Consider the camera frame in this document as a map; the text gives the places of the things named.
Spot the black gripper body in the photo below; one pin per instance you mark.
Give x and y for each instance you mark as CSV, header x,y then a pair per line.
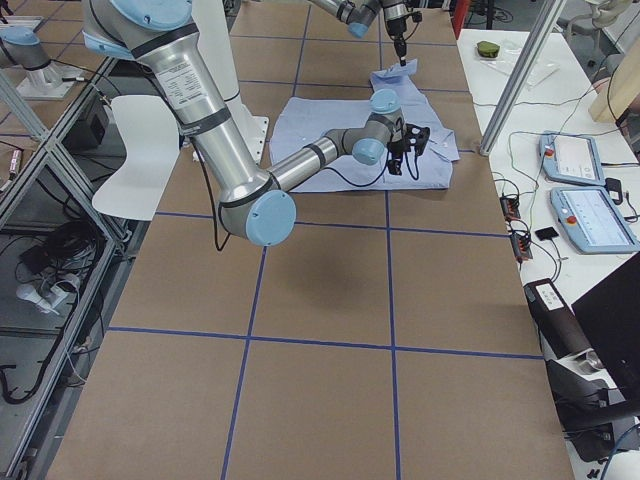
x,y
395,28
396,148

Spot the small relay board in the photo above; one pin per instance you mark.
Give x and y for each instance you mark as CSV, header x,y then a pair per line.
x,y
510,207
521,246

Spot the upper blue teach pendant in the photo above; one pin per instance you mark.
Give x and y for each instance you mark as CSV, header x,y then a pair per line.
x,y
572,159

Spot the light blue striped shirt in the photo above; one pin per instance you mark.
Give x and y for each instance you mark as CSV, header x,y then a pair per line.
x,y
339,145

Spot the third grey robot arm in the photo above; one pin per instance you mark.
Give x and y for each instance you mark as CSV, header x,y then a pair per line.
x,y
45,80

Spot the clear plastic bag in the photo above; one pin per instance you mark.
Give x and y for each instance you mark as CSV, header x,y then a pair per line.
x,y
509,55

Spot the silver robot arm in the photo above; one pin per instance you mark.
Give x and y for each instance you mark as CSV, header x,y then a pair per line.
x,y
359,18
186,46

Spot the black cylinder device with label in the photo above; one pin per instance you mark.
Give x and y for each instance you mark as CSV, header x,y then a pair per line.
x,y
555,319

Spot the brown paper table cover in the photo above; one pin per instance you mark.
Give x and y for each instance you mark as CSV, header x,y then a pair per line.
x,y
386,338

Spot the black monitor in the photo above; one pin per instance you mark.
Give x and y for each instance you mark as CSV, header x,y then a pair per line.
x,y
608,314

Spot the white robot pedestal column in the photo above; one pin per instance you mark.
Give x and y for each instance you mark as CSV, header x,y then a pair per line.
x,y
225,75

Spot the aluminium frame post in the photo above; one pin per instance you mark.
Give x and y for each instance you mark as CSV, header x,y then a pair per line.
x,y
534,44

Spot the lower blue teach pendant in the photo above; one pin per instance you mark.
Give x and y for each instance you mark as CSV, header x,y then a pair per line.
x,y
592,221

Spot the blue teach pendant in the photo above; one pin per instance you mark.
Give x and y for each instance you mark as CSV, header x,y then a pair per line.
x,y
572,159
592,221

